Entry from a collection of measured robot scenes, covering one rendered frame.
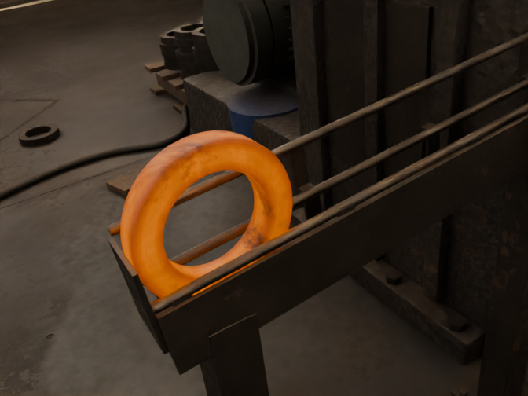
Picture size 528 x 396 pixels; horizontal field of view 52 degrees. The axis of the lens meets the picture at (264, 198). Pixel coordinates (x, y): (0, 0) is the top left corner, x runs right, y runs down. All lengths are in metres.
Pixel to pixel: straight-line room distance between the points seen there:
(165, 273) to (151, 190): 0.09
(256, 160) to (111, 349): 0.98
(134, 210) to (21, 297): 1.25
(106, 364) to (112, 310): 0.19
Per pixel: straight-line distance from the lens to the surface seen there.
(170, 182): 0.50
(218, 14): 2.02
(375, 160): 0.71
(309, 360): 1.31
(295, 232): 0.59
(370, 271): 1.43
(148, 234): 0.52
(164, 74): 2.86
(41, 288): 1.74
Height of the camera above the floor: 0.98
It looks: 31 degrees down
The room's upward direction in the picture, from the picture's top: 7 degrees counter-clockwise
